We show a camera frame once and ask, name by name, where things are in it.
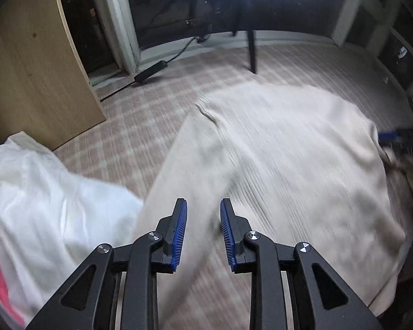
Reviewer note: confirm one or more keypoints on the pink plaid rug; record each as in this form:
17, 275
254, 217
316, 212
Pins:
151, 110

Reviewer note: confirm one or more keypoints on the wooden board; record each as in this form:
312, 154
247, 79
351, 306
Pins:
31, 58

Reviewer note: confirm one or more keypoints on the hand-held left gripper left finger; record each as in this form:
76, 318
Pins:
179, 233

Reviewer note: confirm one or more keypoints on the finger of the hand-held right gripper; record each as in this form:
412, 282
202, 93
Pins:
394, 137

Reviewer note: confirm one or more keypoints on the white window frame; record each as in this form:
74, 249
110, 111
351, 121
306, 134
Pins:
124, 24

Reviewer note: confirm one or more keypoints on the cream knit cardigan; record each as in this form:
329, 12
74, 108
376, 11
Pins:
278, 144

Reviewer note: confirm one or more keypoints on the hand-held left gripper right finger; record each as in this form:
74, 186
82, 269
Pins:
227, 233

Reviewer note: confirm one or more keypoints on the white cloth bundle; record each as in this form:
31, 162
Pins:
38, 196

